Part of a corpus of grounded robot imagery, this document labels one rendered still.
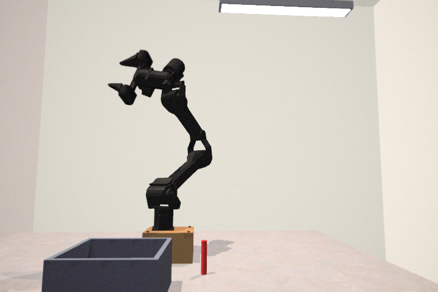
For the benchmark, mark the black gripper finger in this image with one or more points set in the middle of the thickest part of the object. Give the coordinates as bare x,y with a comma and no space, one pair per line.
116,86
131,62

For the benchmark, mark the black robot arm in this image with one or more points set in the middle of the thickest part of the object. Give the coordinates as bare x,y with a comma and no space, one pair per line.
165,190

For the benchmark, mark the red peg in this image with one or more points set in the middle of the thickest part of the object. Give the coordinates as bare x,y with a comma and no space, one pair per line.
203,257

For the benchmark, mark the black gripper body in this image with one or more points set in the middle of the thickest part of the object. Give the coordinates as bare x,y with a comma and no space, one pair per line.
142,78

